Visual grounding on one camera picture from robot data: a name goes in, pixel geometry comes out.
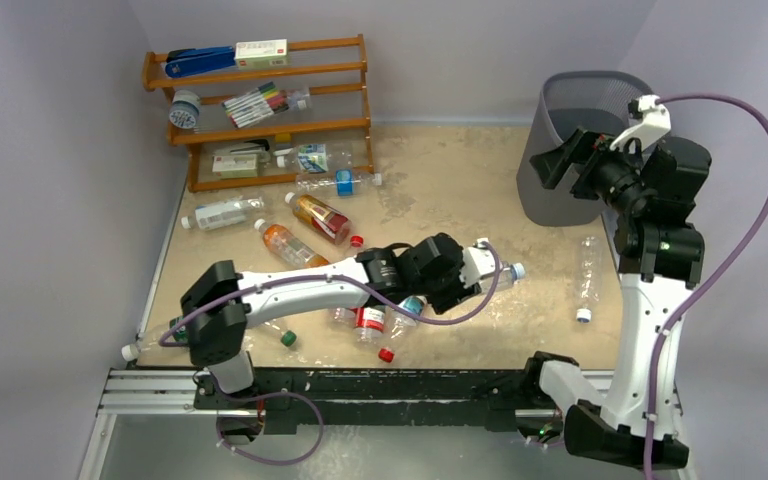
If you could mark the red cap water bottle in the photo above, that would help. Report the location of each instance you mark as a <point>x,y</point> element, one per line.
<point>342,315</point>

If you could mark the wooden shelf rack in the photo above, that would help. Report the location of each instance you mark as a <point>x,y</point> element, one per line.
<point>326,88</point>

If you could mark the dark green label bottle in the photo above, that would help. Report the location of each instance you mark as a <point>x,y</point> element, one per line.
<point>149,340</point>

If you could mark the clear crushed bottle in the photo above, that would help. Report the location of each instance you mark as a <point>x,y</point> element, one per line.
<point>587,286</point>

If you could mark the green white carton box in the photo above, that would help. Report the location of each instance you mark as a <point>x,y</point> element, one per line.
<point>239,165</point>

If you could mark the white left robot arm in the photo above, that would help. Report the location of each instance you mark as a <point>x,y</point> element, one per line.
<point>216,314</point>

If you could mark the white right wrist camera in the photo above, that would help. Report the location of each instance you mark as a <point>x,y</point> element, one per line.
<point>652,123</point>

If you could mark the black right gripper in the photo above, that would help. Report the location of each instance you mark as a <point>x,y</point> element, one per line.
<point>571,157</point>

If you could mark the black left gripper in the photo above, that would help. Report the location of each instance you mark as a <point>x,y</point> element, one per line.
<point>457,293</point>

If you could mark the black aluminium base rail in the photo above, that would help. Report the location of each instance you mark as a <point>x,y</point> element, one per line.
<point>285,398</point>

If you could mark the green label water bottle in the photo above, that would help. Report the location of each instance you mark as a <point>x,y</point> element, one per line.
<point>277,329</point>

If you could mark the red label tea bottle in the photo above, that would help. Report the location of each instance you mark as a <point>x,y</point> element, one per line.
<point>321,217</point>

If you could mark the pack of coloured markers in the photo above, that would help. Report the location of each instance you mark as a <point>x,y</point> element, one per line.
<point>255,105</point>

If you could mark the blue stapler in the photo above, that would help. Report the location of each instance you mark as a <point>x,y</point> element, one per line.
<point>189,62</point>

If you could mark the clear bottle white label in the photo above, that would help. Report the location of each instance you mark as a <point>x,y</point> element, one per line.
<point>220,214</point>

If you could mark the orange juice bottle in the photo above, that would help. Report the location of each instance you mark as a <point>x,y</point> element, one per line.
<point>281,242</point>

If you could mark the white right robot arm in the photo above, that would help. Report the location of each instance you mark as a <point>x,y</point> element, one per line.
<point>660,256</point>

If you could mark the clear purple label bottle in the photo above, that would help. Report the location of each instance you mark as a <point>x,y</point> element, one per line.
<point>509,275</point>

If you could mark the red scenic label bottle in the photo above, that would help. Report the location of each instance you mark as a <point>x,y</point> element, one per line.
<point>398,327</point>

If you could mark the blue white label bottle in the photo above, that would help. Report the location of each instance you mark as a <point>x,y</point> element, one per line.
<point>315,158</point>

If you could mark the clear bottle blue label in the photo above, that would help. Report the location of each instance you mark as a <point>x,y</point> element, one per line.
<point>342,182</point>

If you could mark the red cap scenic bottle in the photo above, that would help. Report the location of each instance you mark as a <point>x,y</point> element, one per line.
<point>370,323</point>

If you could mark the white red box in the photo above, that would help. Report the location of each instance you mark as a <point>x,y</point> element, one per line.
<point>265,54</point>

